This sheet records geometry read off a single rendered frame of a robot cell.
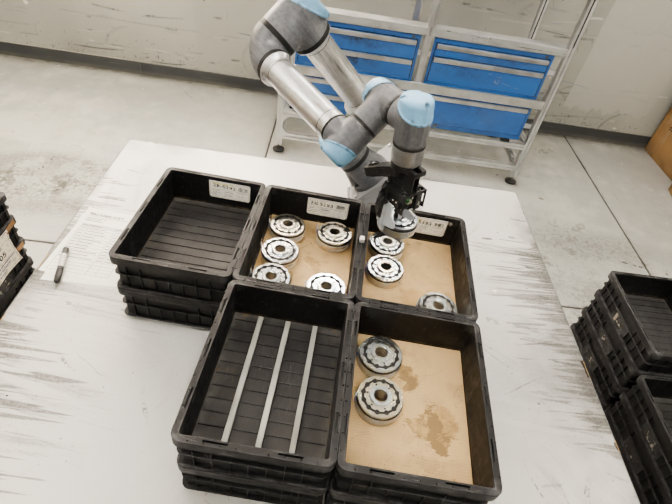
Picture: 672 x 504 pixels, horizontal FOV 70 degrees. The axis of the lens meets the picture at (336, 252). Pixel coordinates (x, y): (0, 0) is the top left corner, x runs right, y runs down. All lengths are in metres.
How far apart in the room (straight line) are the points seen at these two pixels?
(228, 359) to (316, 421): 0.25
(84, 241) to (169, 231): 0.32
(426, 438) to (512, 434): 0.31
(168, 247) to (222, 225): 0.17
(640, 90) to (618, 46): 0.45
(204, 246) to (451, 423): 0.79
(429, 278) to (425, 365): 0.30
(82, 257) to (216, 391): 0.70
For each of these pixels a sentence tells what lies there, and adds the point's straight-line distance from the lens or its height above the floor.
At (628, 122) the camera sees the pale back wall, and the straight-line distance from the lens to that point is 4.77.
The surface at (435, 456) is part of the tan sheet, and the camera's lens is 1.08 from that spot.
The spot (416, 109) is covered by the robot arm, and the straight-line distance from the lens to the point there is 1.01.
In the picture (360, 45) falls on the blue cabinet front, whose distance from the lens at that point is 3.06.
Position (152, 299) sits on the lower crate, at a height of 0.80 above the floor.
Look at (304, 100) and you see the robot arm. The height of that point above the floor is 1.26.
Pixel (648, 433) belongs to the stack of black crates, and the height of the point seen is 0.40.
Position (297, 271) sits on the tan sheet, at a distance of 1.32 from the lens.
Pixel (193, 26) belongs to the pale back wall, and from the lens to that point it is 4.12.
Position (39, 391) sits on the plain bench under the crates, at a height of 0.70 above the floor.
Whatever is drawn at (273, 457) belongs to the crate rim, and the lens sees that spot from 0.92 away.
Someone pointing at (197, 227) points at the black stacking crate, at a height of 0.83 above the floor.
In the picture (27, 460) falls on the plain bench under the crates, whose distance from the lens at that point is 1.26.
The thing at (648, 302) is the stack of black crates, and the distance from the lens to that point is 2.31.
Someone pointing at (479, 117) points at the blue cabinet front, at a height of 0.44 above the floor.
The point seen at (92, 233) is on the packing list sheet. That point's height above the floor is 0.70.
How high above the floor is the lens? 1.77
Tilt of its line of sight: 43 degrees down
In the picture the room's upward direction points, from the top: 10 degrees clockwise
